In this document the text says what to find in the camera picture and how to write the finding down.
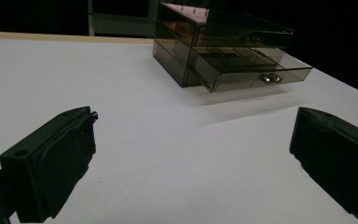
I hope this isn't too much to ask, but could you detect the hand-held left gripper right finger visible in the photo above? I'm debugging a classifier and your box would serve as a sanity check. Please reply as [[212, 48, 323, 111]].
[[289, 106, 358, 223]]

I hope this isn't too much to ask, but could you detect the smoky transparent drawer box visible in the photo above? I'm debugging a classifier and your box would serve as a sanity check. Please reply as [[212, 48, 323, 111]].
[[152, 2, 296, 88]]

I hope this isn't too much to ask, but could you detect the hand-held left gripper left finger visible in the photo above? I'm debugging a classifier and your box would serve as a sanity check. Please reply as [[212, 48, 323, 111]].
[[0, 105, 99, 224]]

